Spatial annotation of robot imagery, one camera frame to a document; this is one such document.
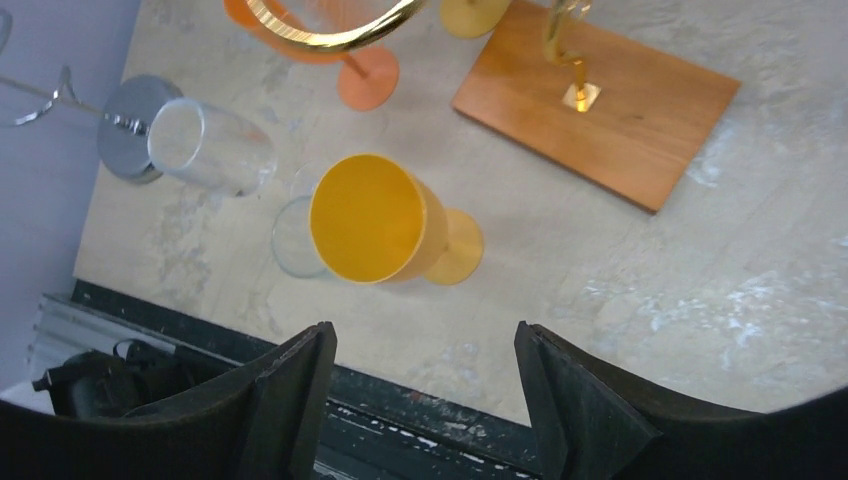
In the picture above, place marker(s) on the chrome wine glass rack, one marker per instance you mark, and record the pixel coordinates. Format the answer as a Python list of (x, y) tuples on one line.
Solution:
[(123, 123)]

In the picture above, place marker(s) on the gold rack with wooden base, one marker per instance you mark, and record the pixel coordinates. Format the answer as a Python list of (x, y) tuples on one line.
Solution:
[(624, 116)]

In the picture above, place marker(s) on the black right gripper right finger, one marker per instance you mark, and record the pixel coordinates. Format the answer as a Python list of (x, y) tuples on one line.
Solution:
[(594, 420)]

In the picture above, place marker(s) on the clear wine glass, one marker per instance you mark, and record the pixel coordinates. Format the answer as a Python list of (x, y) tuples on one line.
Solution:
[(210, 147)]

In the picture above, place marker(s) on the yellow plastic goblet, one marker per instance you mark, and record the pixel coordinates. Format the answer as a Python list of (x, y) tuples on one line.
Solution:
[(372, 221), (469, 19)]

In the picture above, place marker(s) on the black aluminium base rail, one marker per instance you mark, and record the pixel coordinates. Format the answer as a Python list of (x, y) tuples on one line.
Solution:
[(372, 429)]

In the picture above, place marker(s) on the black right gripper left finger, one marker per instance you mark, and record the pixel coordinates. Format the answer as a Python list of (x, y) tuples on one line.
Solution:
[(258, 421)]

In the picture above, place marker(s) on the clear short glass left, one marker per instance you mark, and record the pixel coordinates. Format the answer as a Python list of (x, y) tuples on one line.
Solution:
[(291, 239)]

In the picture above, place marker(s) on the orange plastic goblet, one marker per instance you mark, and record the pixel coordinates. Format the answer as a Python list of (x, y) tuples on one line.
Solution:
[(367, 78)]

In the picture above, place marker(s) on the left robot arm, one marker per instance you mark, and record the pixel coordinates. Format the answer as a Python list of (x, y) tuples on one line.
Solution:
[(95, 384)]

